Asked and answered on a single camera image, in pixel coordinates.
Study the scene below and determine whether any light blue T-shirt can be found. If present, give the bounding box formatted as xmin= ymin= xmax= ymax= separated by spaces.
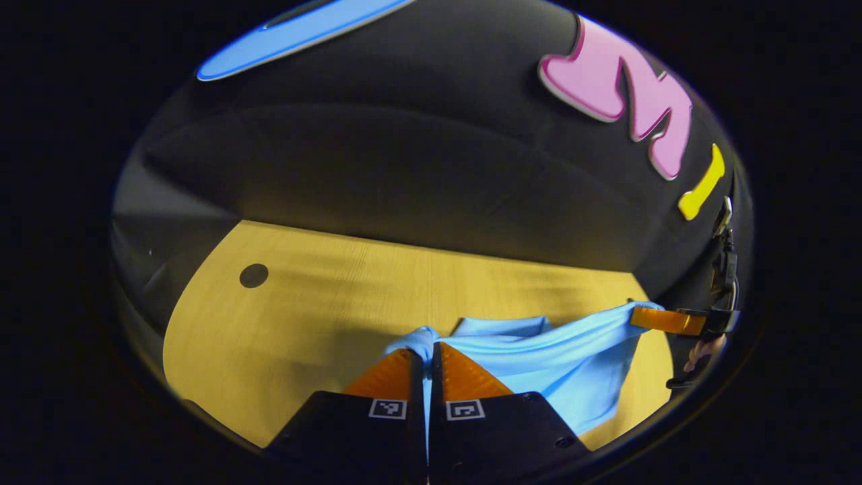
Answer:
xmin=384 ymin=301 xmax=665 ymax=436

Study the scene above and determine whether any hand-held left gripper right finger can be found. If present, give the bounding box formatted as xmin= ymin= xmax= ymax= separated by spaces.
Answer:
xmin=429 ymin=342 xmax=595 ymax=483

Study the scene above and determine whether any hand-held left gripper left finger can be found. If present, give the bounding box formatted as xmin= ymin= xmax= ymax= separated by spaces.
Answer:
xmin=265 ymin=348 xmax=429 ymax=483

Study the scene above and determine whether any black backdrop cloth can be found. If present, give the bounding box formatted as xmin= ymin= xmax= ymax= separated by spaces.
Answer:
xmin=111 ymin=0 xmax=755 ymax=351

